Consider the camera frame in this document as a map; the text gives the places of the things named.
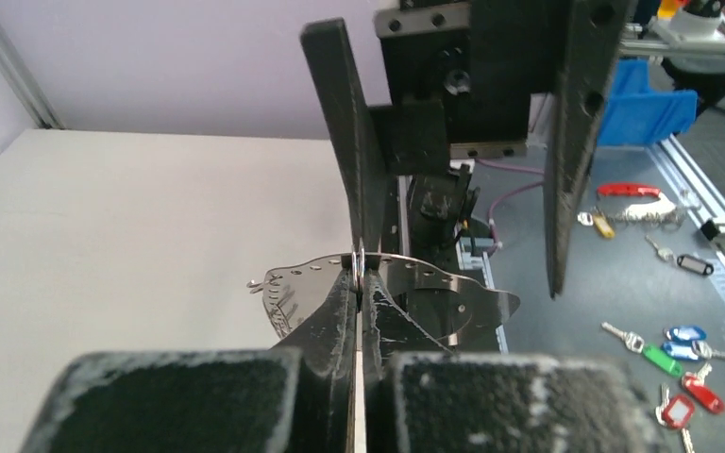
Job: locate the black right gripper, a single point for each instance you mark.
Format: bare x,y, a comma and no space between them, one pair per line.
461,76

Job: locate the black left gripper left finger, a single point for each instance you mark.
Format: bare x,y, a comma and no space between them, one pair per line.
297,396

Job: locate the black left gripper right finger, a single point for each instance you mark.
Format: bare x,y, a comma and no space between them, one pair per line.
421,397

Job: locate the metal oval keyring plate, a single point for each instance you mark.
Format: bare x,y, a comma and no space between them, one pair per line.
454,309

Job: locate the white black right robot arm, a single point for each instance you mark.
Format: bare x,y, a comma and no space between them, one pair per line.
440,212

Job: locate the blue plastic bin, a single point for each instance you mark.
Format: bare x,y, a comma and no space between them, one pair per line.
637,115

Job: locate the green tagged key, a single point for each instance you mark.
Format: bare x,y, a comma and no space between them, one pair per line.
652,353

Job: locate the yellow tagged key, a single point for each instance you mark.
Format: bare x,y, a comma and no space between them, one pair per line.
598,222

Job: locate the red tagged key lower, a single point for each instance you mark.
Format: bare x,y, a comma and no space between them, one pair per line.
675,412

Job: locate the red tagged key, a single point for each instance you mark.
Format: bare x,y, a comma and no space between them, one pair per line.
694,384
675,412

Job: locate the blue tagged key upper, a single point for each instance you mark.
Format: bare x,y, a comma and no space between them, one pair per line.
685,334

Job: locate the blue tagged key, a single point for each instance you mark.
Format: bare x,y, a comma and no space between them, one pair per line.
698,350
685,334

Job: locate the blue tagged key lower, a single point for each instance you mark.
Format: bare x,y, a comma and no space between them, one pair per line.
698,350

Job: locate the red tagged key right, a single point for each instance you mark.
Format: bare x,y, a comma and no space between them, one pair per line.
694,384

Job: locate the black tagged key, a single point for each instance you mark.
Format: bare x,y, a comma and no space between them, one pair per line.
689,263

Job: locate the white slotted cable duct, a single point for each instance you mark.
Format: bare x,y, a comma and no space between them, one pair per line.
474,261

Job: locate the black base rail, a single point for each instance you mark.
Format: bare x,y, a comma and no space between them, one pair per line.
395,237

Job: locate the red handled tool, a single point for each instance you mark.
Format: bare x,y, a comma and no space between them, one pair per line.
634,202

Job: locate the aluminium frame post left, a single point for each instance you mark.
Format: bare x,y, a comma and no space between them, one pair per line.
25,86

